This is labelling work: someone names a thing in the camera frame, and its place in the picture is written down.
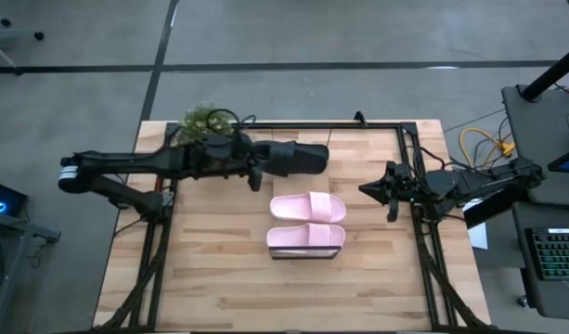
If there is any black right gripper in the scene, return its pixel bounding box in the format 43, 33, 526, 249
357, 161, 422, 223

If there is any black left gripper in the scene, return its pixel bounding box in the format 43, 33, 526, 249
198, 132, 279, 192

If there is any black slide sandal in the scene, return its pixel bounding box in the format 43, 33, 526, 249
260, 140, 330, 177

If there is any pink slide sandal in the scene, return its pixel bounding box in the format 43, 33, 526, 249
269, 191, 347, 225
265, 223, 346, 251

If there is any small green potted plant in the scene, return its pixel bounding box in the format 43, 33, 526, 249
178, 102, 235, 146

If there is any white paper sheet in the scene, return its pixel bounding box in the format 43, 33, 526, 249
464, 199, 489, 251

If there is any black stand bar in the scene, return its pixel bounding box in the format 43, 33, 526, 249
463, 178, 529, 229

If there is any grey desk with laptop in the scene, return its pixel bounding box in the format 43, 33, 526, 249
500, 84, 569, 208

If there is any backlit computer keyboard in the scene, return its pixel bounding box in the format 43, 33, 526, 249
524, 226, 569, 282

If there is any grey desk with keyboard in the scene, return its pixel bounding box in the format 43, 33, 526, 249
511, 201, 569, 321

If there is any black pole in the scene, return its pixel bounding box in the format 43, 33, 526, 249
518, 44, 569, 102

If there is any computer case with blue light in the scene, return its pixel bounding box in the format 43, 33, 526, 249
0, 178, 28, 218

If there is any grey metal cart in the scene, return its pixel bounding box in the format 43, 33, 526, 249
0, 208, 62, 334

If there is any office chair base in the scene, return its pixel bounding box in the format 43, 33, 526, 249
0, 0, 46, 75

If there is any wooden shelf with black frame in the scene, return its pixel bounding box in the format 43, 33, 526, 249
265, 127, 340, 261

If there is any black aluminium table frame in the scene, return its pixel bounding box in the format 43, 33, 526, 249
94, 120, 492, 333

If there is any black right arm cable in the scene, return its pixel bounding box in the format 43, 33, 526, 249
407, 146, 453, 172

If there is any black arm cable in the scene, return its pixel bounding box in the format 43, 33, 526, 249
204, 108, 257, 136
407, 146, 453, 172

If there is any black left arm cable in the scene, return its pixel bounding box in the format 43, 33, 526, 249
204, 108, 257, 136

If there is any yellow cable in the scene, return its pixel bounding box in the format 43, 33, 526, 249
459, 127, 516, 169

